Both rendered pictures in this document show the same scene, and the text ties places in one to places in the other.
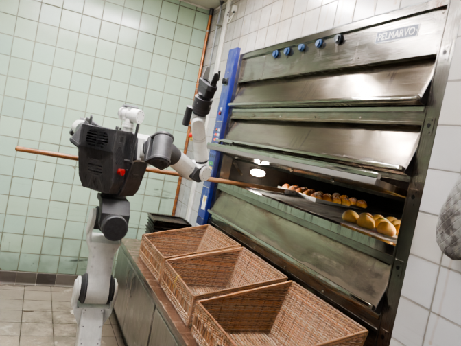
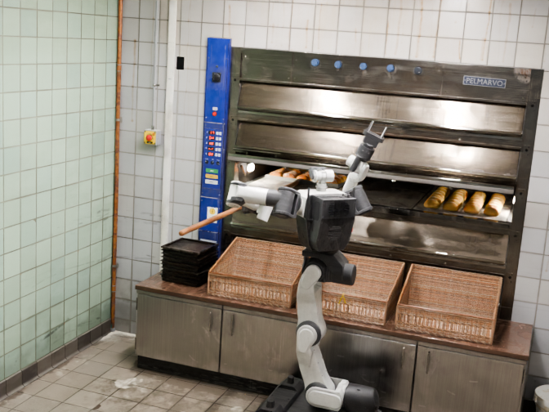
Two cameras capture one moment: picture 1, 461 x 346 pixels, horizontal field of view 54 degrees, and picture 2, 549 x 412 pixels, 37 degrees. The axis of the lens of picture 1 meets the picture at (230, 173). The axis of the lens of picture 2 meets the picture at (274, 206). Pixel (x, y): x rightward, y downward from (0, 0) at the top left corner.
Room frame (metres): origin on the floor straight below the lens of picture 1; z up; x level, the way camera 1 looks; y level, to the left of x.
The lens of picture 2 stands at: (-0.47, 3.83, 2.20)
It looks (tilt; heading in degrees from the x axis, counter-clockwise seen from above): 12 degrees down; 312
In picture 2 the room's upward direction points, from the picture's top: 4 degrees clockwise
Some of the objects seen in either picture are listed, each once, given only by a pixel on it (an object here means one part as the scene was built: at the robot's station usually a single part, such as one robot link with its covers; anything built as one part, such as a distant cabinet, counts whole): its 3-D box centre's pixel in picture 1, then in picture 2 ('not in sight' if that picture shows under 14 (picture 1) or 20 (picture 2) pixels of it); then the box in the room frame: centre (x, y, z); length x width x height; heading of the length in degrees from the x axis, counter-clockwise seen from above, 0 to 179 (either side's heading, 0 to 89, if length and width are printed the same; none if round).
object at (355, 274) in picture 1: (273, 230); (363, 229); (2.48, -0.29, 1.02); 1.79 x 0.11 x 0.19; 23
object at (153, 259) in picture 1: (186, 250); (261, 270); (2.90, 0.18, 0.72); 0.56 x 0.49 x 0.28; 24
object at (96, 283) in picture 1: (101, 256); (313, 302); (2.18, 0.54, 0.78); 0.18 x 0.15 x 0.47; 113
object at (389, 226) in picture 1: (420, 231); (466, 199); (2.13, -0.93, 1.21); 0.61 x 0.48 x 0.06; 113
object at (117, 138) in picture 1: (114, 158); (324, 217); (2.14, 0.55, 1.27); 0.34 x 0.30 x 0.36; 67
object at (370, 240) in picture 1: (282, 205); (365, 207); (2.49, -0.31, 1.16); 1.80 x 0.06 x 0.04; 23
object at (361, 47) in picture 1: (313, 55); (377, 74); (2.49, -0.32, 1.99); 1.80 x 0.08 x 0.21; 23
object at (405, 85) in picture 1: (301, 90); (373, 106); (2.48, -0.29, 1.80); 1.79 x 0.11 x 0.19; 23
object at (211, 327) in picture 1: (272, 331); (449, 302); (1.81, -0.29, 0.72); 0.56 x 0.49 x 0.28; 24
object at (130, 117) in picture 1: (131, 117); (323, 177); (2.19, 0.52, 1.47); 0.10 x 0.07 x 0.09; 67
